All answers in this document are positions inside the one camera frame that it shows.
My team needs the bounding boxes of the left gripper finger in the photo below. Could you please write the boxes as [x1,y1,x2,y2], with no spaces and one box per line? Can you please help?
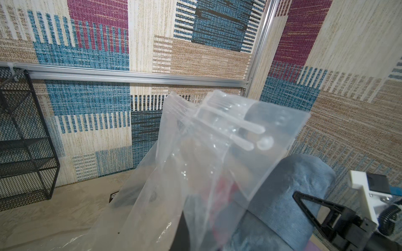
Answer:
[169,212,191,251]

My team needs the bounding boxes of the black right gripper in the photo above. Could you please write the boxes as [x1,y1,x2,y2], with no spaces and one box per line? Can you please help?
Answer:
[292,191,377,251]

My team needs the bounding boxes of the blue garment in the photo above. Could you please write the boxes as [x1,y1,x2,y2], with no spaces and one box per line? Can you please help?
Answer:
[214,101,335,251]

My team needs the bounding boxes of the clear plastic vacuum bag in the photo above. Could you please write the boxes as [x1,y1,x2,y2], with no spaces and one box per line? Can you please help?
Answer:
[75,90,312,251]

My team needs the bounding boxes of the lilac garment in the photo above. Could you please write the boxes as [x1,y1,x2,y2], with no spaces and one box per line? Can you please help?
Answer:
[304,241,322,251]

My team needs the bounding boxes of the red trousers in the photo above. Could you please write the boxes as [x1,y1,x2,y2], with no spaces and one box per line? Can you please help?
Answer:
[208,177,238,243]

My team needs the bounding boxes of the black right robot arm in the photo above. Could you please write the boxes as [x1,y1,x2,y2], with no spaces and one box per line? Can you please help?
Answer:
[293,191,402,251]

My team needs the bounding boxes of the black stapler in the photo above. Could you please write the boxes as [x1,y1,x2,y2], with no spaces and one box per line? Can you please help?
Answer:
[109,191,119,203]

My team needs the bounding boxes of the black mesh shelf rack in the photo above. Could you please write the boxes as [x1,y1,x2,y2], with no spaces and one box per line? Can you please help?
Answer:
[1,67,60,211]

